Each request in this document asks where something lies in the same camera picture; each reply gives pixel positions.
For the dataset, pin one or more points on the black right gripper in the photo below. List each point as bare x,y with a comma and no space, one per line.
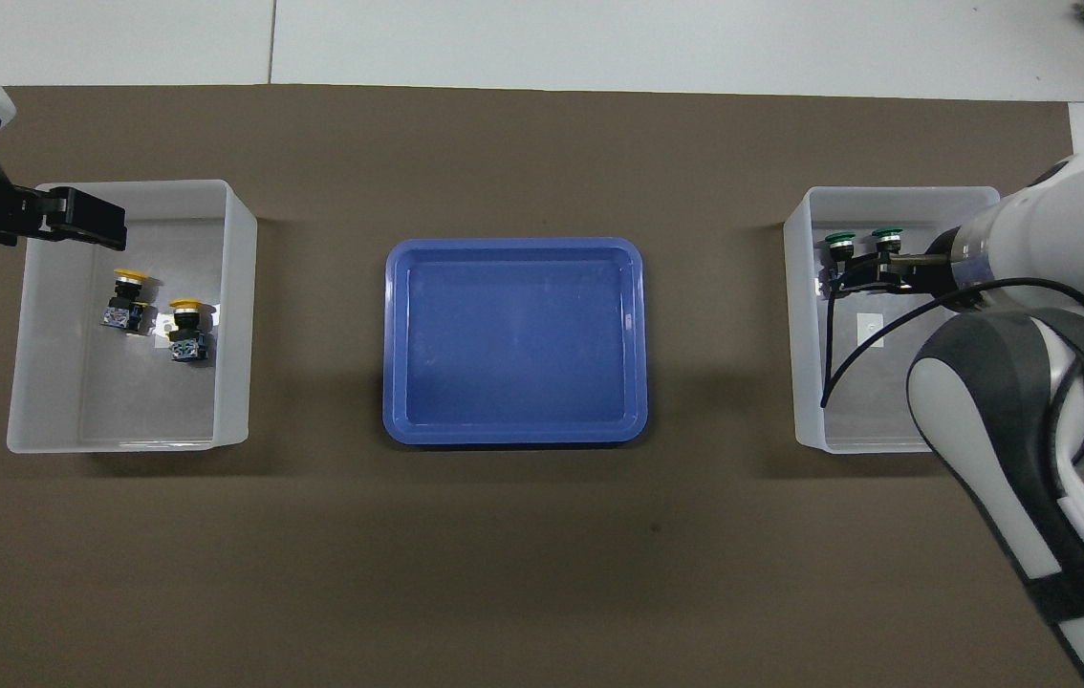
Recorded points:
934,277

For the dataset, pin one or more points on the green push button switch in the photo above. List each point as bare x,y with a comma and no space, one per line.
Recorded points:
838,247
887,235

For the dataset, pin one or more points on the yellow push button switch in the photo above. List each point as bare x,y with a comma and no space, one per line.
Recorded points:
126,301
186,332

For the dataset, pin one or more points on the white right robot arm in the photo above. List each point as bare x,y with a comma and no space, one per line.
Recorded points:
1058,220

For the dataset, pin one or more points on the small white label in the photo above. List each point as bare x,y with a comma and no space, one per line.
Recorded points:
867,334

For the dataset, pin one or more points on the translucent white plastic box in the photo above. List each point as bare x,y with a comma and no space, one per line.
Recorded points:
121,401
886,411

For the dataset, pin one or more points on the blue plastic tray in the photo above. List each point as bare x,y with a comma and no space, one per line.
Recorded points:
513,344

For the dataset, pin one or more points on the brown table mat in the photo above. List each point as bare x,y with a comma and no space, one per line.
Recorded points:
542,573

